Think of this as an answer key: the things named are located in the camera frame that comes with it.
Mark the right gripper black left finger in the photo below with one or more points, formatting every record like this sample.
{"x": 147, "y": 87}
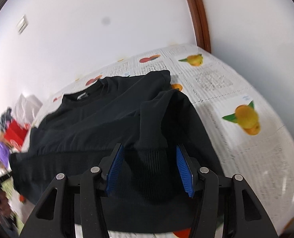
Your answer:
{"x": 53, "y": 215}

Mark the white fruit print tablecloth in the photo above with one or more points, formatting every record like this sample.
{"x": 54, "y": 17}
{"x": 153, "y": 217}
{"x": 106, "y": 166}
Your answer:
{"x": 246, "y": 134}

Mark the white wall socket plate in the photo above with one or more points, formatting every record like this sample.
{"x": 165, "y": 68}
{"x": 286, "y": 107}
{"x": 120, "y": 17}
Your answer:
{"x": 22, "y": 24}

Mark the brown wooden door frame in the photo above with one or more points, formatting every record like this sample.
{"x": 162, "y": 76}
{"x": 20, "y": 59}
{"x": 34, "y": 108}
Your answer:
{"x": 200, "y": 24}

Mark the purple object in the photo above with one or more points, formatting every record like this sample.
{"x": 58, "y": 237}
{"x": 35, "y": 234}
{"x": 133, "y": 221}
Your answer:
{"x": 4, "y": 154}

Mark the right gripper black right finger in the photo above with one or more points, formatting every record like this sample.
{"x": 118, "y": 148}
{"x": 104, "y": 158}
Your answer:
{"x": 215, "y": 195}

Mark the red printed box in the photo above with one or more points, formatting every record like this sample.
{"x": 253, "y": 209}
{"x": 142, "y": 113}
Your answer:
{"x": 15, "y": 134}

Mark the black sweatshirt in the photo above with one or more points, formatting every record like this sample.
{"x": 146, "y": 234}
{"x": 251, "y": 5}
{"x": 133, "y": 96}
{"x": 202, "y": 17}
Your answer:
{"x": 146, "y": 116}

